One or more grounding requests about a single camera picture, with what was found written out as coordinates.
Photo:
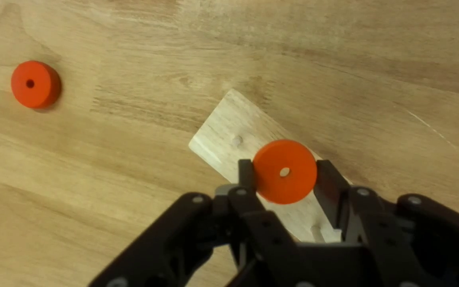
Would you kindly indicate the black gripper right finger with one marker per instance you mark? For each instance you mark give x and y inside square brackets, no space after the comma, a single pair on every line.
[367,223]

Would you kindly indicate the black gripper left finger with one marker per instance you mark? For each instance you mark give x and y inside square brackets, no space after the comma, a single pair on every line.
[251,232]

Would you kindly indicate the orange disc with hole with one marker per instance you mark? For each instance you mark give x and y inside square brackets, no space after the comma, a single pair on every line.
[271,169]
[40,90]

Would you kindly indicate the wooden peg board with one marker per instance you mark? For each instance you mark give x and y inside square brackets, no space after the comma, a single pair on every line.
[230,132]

